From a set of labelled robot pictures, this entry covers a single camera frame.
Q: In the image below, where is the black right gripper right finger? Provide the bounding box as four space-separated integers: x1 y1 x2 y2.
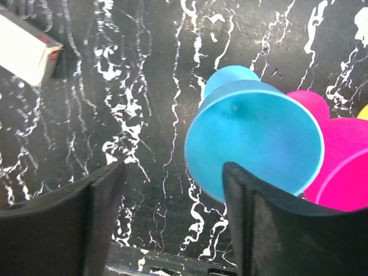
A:
223 162 367 275

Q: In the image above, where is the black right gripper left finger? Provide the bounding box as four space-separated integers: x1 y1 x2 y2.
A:
1 162 126 275

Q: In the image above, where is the pink wine glass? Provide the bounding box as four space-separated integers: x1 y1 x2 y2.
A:
304 118 367 211
287 90 330 122

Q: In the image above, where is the blue wine glass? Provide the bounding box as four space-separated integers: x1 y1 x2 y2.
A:
184 65 325 202

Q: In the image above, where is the yellow wine glass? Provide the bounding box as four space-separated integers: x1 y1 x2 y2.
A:
357 105 368 120

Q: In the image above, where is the white red small box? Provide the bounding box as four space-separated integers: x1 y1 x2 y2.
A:
1 6 63 87

